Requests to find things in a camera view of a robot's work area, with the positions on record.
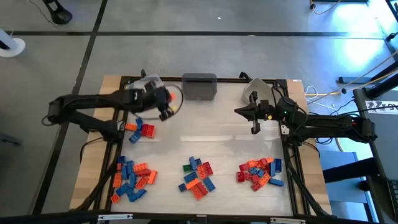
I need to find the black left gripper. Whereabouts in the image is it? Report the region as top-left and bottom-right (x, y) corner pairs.
(133, 80), (178, 123)

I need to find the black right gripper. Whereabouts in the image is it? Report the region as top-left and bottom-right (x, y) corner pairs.
(234, 90), (290, 135)

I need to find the white plastic bin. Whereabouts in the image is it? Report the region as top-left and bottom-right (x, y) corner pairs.
(241, 77), (283, 108)

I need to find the dark grey plastic bin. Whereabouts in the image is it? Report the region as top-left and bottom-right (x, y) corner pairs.
(181, 73), (218, 101)

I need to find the clear plastic bin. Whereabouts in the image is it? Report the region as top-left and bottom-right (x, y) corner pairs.
(126, 73), (167, 110)

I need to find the white printed label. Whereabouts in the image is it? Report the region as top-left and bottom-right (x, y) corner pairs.
(364, 100), (398, 116)

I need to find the black stand base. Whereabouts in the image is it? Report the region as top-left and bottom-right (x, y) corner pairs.
(42, 0), (73, 26)

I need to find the white round stand base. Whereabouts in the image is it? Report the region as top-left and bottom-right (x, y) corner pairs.
(0, 27), (26, 58)

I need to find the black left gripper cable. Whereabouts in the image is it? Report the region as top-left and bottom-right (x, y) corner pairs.
(136, 83), (185, 121)

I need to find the black aluminium table frame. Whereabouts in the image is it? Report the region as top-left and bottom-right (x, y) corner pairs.
(93, 70), (332, 218)

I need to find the white cable coil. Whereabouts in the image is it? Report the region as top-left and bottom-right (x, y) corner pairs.
(303, 85), (321, 101)

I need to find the silver metal bracket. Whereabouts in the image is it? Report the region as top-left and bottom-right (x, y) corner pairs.
(97, 213), (134, 222)
(269, 217), (307, 224)

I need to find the beige floor cable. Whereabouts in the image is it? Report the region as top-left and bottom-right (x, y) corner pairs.
(310, 0), (343, 16)

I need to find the beige rope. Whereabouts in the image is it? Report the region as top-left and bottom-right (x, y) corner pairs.
(306, 49), (398, 105)

